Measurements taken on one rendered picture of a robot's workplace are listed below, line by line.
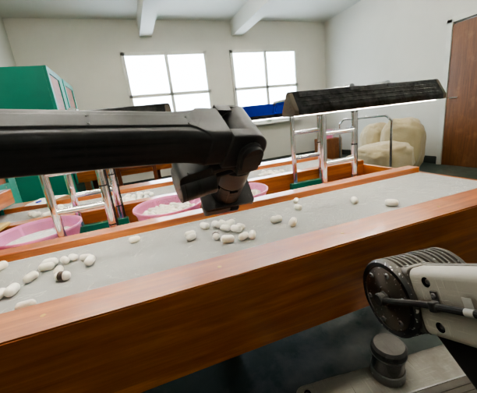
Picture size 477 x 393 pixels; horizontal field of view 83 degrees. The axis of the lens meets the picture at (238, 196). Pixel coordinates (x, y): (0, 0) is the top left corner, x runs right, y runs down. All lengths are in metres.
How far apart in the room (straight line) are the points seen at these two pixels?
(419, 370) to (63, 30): 6.04
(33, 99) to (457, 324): 3.50
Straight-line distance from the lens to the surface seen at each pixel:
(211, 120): 0.36
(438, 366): 0.84
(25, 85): 3.55
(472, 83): 5.26
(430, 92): 1.23
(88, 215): 1.25
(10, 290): 0.78
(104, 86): 5.83
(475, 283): 0.42
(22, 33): 6.14
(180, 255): 0.71
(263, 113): 1.43
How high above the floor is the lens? 1.05
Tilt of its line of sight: 15 degrees down
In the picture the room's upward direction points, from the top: 7 degrees counter-clockwise
